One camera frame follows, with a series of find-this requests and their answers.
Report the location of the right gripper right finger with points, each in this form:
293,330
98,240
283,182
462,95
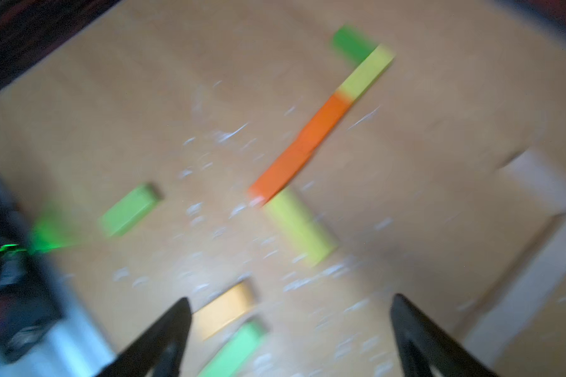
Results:
423,347

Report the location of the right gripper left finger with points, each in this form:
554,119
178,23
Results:
159,350

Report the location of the yellow block small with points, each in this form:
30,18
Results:
225,309

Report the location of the natural wood block long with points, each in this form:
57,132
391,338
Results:
526,293

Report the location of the light green block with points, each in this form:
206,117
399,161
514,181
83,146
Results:
236,352
130,210

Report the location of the natural wood block printed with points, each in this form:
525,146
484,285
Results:
541,179

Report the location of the yellow-green block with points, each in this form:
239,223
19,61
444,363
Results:
367,72

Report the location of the dark green block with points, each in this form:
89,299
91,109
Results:
352,44

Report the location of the dark orange block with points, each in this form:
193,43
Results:
324,121

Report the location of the front aluminium rail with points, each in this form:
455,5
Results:
75,346

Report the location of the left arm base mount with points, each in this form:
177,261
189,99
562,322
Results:
28,308

